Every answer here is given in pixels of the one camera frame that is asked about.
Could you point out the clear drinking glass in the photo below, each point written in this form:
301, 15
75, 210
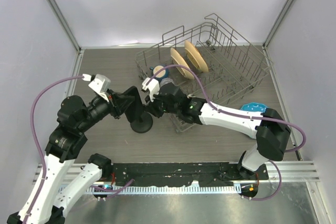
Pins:
166, 81

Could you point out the grey wire dish rack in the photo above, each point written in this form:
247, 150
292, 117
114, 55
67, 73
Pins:
236, 67

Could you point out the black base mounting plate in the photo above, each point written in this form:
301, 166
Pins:
209, 174

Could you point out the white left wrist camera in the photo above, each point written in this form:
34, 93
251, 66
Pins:
99, 84

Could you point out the blue polka dot plate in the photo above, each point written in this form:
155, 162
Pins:
254, 107

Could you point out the cream plate front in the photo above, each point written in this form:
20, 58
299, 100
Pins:
179, 60

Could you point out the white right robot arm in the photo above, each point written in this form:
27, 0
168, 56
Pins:
271, 136

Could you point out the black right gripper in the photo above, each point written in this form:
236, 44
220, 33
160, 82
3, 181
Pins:
152, 107

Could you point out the cream plate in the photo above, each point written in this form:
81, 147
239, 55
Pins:
195, 57
179, 60

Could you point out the white cable duct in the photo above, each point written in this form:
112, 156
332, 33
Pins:
193, 189

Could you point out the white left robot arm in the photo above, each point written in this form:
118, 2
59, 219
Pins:
46, 204

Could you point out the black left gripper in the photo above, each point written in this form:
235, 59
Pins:
121, 101

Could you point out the blue mug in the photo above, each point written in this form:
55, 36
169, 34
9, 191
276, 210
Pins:
159, 74

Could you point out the cream plate rear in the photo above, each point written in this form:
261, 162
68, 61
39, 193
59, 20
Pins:
195, 57

